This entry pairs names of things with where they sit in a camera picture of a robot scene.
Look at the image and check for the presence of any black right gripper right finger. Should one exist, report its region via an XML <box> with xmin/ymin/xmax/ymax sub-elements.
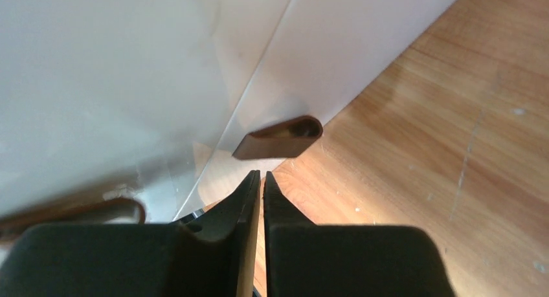
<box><xmin>263</xmin><ymin>172</ymin><xmax>454</xmax><ymax>296</ymax></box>

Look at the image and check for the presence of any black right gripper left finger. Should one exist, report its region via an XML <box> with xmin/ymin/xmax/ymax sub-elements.
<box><xmin>1</xmin><ymin>171</ymin><xmax>260</xmax><ymax>296</ymax></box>

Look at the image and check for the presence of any brown drawer handle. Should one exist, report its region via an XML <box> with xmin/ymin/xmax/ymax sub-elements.
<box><xmin>232</xmin><ymin>115</ymin><xmax>324</xmax><ymax>160</ymax></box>
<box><xmin>1</xmin><ymin>197</ymin><xmax>146</xmax><ymax>246</ymax></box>

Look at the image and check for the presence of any brown bottom drawer handle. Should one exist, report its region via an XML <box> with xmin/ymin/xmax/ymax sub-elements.
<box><xmin>232</xmin><ymin>115</ymin><xmax>324</xmax><ymax>160</ymax></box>

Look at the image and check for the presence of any white drawer organizer box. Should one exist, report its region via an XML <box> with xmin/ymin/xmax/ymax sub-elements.
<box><xmin>1</xmin><ymin>0</ymin><xmax>456</xmax><ymax>221</ymax></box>

